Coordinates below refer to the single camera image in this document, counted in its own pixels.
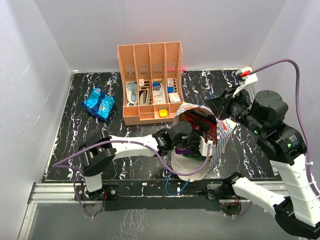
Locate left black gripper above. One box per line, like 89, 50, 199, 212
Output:
172, 120, 210, 153

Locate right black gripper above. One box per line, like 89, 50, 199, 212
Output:
204, 85, 266, 137

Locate purple Fox's candy bag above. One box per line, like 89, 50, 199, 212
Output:
174, 147, 198, 155

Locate pink red snack packet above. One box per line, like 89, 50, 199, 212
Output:
186, 118, 218, 144

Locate blue checkered paper bag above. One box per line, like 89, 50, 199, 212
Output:
164, 102, 236, 196

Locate blue snack packet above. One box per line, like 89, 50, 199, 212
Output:
81, 87, 116, 123

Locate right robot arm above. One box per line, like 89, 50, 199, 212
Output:
205, 87, 320, 240

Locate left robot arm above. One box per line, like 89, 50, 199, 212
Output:
78, 121, 208, 200

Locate green snack packet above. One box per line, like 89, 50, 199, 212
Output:
183, 154, 206, 161

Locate yellow orange sticky notes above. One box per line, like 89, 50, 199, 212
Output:
158, 108, 168, 118

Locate white red small box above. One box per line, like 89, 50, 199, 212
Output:
168, 92, 182, 103

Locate blue eraser block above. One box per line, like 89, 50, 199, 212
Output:
152, 82, 161, 91

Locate orange desk organizer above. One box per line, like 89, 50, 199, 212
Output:
117, 41, 184, 126

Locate light blue tape dispenser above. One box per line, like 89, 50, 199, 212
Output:
125, 81, 138, 105

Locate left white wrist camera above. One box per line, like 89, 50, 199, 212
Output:
198, 136, 216, 157

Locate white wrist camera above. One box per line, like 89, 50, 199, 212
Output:
198, 136, 216, 157
232, 66, 258, 98

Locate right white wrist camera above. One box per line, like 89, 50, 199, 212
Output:
232, 66, 258, 98

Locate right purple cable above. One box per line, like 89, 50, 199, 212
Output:
248, 58, 320, 198

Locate purple cable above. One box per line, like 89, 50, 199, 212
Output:
51, 139, 212, 218
248, 58, 320, 198

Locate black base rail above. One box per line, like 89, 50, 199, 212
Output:
74, 178, 283, 213

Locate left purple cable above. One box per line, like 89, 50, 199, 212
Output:
51, 139, 212, 218

